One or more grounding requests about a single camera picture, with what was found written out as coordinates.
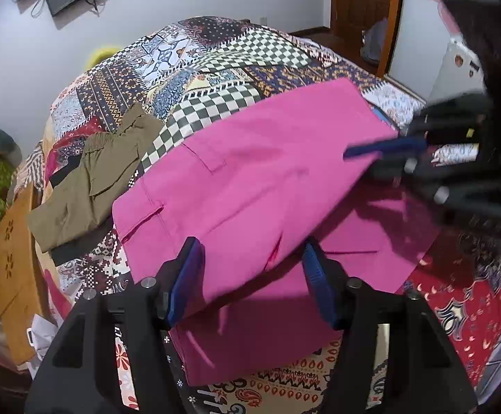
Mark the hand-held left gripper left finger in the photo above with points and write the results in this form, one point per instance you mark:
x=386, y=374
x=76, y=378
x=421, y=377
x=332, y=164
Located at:
x=186, y=280

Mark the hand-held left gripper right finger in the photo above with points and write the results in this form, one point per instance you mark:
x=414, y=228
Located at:
x=317, y=282

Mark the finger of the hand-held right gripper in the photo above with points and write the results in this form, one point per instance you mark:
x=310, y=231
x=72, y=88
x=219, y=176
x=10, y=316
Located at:
x=384, y=146
x=384, y=116

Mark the pink pants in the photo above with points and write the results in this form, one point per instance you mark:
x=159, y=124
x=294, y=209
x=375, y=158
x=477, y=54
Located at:
x=254, y=189

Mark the olive green pants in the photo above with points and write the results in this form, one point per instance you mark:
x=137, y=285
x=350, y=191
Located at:
x=99, y=172

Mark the white appliance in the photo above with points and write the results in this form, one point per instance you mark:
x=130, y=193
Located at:
x=457, y=73

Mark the grey bag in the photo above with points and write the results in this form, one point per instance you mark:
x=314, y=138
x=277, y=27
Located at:
x=374, y=43

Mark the black cloth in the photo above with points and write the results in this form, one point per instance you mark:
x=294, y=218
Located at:
x=75, y=248

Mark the white crumpled cloth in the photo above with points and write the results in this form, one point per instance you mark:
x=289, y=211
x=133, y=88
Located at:
x=41, y=340

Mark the patchwork printed bedspread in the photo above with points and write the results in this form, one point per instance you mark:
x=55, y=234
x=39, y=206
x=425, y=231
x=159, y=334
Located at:
x=233, y=51

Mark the orange flower-cut cloth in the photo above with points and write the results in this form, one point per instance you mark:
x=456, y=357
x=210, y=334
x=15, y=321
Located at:
x=17, y=276

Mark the yellow object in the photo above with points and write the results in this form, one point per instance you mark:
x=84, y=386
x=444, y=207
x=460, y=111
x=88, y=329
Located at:
x=101, y=56

